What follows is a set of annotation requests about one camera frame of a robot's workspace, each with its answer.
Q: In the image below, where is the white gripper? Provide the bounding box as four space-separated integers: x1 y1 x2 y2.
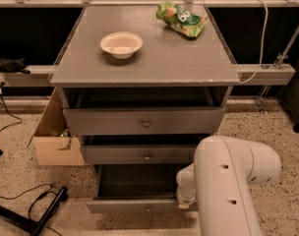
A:
176 164 196 209

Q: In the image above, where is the grey bottom drawer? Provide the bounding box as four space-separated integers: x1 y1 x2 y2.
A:
87 164 197 213

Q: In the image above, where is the grey drawer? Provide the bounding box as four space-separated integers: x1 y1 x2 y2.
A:
87 164 197 213
80 145 196 164
63 107 225 136

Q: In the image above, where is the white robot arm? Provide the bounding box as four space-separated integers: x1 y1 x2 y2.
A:
176 136 281 236

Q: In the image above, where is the grey top drawer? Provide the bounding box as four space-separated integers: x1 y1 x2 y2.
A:
63 107 225 136

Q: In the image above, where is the grey middle drawer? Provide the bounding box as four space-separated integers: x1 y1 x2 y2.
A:
80 145 196 164

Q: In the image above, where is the grey drawer cabinet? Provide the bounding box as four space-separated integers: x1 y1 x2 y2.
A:
49 5 241 186

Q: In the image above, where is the cardboard box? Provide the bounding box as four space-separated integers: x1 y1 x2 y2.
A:
31 89 85 166

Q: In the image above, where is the black stand base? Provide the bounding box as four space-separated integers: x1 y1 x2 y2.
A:
0 186 68 236

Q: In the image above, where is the white paper bowl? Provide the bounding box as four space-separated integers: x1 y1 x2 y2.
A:
100 31 143 59

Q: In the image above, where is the green snack bag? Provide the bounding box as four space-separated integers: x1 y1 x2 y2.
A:
155 2 207 38

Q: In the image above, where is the black cloth bundle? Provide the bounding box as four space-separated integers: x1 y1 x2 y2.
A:
0 58 30 74

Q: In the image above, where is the grey metal rail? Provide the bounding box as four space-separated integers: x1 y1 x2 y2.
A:
0 64 295 87

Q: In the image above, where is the black floor cable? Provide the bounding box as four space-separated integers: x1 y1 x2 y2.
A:
0 82 24 140

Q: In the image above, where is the white cable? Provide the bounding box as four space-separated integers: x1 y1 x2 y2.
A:
238 0 269 85

